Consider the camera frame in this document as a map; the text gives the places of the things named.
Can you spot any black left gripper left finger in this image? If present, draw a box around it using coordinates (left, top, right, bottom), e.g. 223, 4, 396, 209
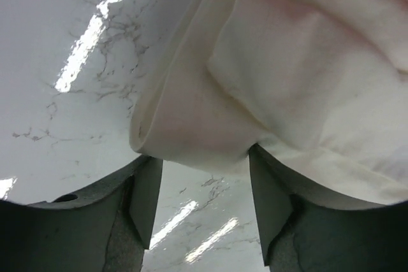
1, 155, 163, 272

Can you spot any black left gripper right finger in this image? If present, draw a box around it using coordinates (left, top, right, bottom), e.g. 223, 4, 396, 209
249, 145, 407, 271

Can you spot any cream white t shirt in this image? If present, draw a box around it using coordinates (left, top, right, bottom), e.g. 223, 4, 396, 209
129, 0, 407, 210

